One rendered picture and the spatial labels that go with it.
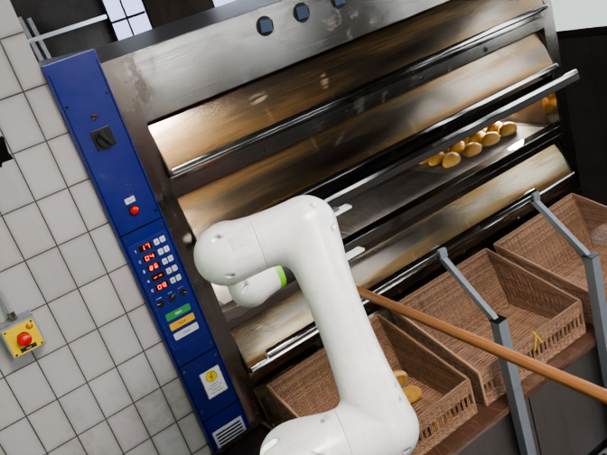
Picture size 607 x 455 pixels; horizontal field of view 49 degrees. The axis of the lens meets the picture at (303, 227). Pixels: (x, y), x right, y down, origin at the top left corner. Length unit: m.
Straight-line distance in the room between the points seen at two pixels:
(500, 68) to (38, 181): 1.90
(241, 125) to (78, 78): 0.55
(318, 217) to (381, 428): 0.40
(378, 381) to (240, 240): 0.36
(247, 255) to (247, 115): 1.10
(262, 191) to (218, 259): 1.11
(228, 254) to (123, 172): 0.93
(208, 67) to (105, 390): 1.10
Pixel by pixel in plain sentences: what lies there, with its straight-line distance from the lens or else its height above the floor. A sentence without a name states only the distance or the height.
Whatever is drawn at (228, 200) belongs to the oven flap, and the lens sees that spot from 2.28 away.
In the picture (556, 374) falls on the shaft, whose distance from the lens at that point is 1.63.
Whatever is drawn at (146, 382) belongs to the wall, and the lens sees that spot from 2.35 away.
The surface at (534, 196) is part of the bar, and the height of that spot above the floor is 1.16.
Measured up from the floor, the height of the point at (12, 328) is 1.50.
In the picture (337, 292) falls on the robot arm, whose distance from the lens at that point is 1.23.
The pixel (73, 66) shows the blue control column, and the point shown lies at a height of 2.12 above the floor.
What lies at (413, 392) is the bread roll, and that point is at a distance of 2.60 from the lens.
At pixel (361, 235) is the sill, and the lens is 2.59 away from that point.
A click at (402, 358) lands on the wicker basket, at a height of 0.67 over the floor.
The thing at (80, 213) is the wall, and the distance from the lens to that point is 2.13.
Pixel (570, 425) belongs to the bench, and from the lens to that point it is 2.87.
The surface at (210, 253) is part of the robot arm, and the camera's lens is 1.24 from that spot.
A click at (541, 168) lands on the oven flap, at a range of 3.24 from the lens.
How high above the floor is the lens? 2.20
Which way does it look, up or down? 21 degrees down
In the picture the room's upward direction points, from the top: 18 degrees counter-clockwise
